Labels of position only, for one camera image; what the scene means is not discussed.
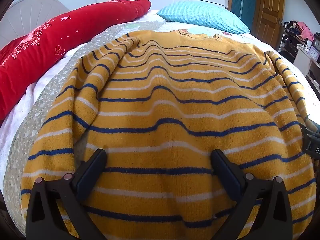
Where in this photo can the small purple clock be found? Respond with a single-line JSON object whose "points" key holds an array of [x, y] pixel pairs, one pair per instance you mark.
{"points": [[313, 53]]}

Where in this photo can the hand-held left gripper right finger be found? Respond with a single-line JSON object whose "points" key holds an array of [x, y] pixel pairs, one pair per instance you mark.
{"points": [[228, 177]]}

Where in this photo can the dark ornate table clock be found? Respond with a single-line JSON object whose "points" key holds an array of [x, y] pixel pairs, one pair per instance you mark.
{"points": [[317, 42]]}

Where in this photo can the heart print quilt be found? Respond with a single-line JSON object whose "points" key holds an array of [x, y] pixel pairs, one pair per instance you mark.
{"points": [[50, 87]]}

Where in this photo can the red embroidered bolster pillow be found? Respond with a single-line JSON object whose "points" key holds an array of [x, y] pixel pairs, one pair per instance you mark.
{"points": [[37, 50]]}

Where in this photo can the pink cloth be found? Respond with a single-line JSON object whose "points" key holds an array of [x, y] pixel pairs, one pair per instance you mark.
{"points": [[305, 30]]}

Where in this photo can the cluttered shelf rack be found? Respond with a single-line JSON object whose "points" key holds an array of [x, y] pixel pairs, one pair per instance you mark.
{"points": [[290, 40]]}

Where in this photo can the teal curtain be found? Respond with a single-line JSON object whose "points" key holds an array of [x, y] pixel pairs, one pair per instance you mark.
{"points": [[243, 0]]}

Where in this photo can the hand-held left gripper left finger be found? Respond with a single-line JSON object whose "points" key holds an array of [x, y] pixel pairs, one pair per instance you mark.
{"points": [[86, 177]]}

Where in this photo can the white bed headboard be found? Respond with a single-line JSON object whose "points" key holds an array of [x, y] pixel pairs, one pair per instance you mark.
{"points": [[25, 12]]}

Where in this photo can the brown wooden door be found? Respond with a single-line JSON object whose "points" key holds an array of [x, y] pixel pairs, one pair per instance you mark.
{"points": [[268, 10]]}

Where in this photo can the light blue pillow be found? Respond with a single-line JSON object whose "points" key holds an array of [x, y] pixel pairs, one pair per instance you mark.
{"points": [[200, 15]]}

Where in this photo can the yellow striped sweater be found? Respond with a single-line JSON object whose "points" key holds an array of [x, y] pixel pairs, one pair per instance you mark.
{"points": [[175, 105]]}

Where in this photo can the white bed sheet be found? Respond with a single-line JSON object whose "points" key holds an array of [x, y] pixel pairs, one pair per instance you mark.
{"points": [[15, 135]]}

